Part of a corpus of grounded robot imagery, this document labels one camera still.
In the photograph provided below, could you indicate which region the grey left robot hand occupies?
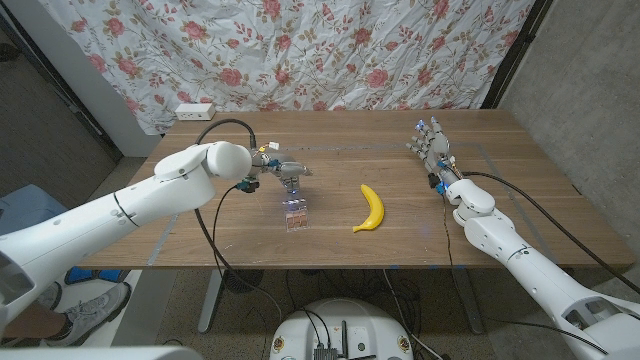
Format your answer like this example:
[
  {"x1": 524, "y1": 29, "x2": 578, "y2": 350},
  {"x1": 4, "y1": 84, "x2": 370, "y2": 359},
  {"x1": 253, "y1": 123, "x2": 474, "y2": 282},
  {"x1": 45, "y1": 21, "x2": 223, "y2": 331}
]
[{"x1": 254, "y1": 152, "x2": 314, "y2": 194}]

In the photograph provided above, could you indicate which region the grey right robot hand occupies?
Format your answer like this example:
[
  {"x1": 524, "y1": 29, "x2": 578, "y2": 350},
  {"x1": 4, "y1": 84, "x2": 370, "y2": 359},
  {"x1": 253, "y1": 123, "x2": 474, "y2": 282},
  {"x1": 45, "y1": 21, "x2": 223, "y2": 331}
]
[{"x1": 405, "y1": 116, "x2": 464, "y2": 188}]

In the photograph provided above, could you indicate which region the clear eyeshadow palette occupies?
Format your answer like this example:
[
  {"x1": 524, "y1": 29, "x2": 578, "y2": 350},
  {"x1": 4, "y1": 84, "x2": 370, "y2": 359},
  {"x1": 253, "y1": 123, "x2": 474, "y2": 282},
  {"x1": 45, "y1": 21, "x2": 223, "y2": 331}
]
[{"x1": 282, "y1": 198, "x2": 310, "y2": 234}]

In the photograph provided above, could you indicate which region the yellow toy banana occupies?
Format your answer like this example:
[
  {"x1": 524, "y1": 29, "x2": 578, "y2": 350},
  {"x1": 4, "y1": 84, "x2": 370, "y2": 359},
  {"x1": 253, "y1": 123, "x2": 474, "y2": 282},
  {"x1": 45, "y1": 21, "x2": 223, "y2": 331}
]
[{"x1": 352, "y1": 183, "x2": 386, "y2": 234}]

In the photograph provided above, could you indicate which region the white power strip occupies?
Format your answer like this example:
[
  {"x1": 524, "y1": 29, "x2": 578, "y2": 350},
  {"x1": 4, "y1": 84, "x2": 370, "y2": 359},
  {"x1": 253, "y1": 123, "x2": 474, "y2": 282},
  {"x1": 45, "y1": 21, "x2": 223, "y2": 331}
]
[{"x1": 174, "y1": 102, "x2": 217, "y2": 122}]

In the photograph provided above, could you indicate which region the floral backdrop cloth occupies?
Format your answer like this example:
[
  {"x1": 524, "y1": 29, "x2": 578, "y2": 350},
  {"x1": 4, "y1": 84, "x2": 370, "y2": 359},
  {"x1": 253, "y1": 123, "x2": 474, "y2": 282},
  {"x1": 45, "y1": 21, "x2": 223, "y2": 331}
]
[{"x1": 39, "y1": 0, "x2": 536, "y2": 136}]

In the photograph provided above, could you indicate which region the black round fan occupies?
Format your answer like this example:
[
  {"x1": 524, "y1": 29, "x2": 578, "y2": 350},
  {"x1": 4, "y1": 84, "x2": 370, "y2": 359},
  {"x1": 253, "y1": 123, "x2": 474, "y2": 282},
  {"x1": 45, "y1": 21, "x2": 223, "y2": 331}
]
[{"x1": 223, "y1": 269, "x2": 265, "y2": 294}]

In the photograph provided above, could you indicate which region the grey object at edge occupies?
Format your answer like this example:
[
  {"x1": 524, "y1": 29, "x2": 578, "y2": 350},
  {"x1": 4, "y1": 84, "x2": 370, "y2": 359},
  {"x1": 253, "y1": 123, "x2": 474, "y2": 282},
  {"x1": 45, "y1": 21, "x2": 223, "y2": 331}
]
[{"x1": 480, "y1": 0, "x2": 554, "y2": 110}]

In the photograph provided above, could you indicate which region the white robot torso base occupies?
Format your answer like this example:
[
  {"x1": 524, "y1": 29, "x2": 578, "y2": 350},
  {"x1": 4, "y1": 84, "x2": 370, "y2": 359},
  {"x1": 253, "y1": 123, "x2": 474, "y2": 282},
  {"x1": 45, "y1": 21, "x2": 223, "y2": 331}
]
[{"x1": 269, "y1": 298, "x2": 415, "y2": 360}]

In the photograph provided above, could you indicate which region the grey sneaker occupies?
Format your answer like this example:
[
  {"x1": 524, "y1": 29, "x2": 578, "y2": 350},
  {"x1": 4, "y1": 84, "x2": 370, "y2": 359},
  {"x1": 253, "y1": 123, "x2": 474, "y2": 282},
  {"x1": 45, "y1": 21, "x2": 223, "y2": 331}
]
[{"x1": 44, "y1": 281, "x2": 132, "y2": 347}]

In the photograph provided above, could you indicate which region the blue plastic bin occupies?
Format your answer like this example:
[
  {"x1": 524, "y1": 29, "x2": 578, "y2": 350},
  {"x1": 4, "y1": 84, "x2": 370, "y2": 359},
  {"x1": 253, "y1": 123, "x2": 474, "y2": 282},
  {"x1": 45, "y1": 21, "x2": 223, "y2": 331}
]
[{"x1": 0, "y1": 183, "x2": 69, "y2": 236}]

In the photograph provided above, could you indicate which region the person's bare leg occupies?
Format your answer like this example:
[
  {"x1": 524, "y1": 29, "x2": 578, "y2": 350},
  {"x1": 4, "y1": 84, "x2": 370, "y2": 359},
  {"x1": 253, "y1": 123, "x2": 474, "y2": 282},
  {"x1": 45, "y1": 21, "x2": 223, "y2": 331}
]
[{"x1": 0, "y1": 299, "x2": 67, "y2": 339}]

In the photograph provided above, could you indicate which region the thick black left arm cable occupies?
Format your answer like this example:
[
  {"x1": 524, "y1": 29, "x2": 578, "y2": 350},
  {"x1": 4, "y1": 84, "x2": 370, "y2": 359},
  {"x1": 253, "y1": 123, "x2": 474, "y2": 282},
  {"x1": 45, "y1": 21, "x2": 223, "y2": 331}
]
[{"x1": 194, "y1": 118, "x2": 284, "y2": 324}]

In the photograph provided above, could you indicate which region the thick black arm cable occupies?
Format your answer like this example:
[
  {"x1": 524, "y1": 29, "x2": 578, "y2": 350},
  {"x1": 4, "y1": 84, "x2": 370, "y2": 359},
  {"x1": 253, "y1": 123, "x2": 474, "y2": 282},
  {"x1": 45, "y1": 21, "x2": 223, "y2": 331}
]
[
  {"x1": 462, "y1": 170, "x2": 640, "y2": 296},
  {"x1": 194, "y1": 118, "x2": 284, "y2": 324}
]

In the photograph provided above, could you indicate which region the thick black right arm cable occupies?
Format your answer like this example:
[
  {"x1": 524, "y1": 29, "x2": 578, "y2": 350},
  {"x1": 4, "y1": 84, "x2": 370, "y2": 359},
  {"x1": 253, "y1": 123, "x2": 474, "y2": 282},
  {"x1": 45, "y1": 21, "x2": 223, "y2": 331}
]
[{"x1": 462, "y1": 170, "x2": 640, "y2": 296}]

